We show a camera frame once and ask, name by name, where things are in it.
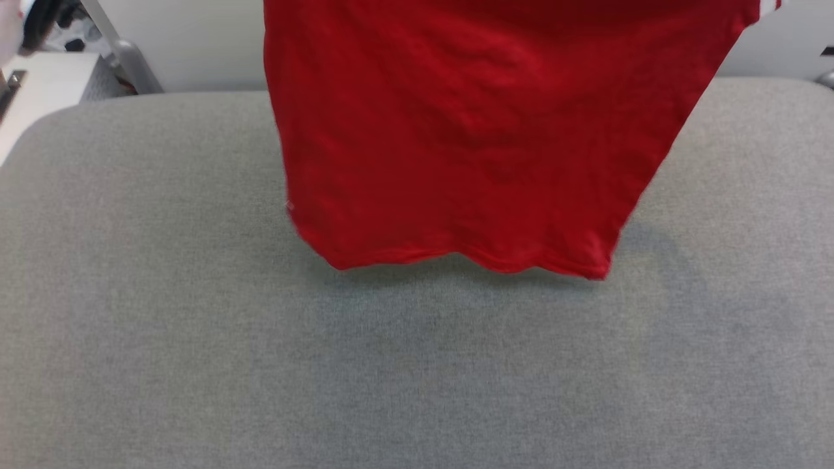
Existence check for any red garment with white sleeves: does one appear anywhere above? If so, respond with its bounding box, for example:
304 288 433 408
263 0 783 281

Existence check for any grey metal stand leg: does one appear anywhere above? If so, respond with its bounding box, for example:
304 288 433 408
79 0 165 96

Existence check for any white vented cabinet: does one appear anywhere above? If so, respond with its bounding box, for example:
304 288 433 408
0 51 122 165

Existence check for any black cabinet handle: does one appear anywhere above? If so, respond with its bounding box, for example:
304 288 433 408
0 68 27 122

